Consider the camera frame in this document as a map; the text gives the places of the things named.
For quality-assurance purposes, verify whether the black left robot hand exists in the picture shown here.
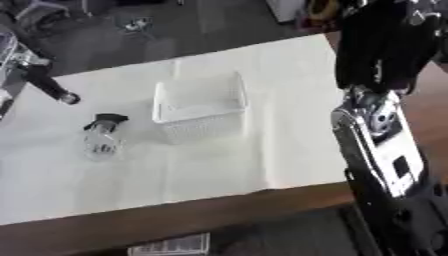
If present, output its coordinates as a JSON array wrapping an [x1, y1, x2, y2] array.
[[0, 62, 83, 122]]

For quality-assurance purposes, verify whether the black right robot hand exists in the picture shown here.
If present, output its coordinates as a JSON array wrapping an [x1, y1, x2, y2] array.
[[332, 0, 448, 97]]

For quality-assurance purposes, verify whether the white box on floor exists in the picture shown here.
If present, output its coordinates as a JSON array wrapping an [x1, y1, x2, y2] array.
[[264, 0, 310, 24]]

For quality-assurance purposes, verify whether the yellow and red bag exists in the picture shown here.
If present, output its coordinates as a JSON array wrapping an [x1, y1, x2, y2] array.
[[295, 0, 347, 33]]

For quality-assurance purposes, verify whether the grey chair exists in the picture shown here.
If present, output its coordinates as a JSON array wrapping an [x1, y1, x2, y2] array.
[[12, 0, 74, 23]]

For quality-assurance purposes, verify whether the clear spray bottle black top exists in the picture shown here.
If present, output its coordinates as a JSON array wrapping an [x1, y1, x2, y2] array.
[[80, 113, 132, 163]]

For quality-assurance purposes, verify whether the small grey floor object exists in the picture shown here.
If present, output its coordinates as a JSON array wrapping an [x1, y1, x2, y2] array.
[[120, 16, 158, 35]]

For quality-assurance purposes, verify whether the white plastic mesh basket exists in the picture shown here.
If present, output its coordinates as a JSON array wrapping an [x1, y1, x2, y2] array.
[[150, 70, 251, 146]]

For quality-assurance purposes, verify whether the white crate under table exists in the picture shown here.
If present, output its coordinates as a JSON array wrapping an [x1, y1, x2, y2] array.
[[126, 232, 212, 256]]

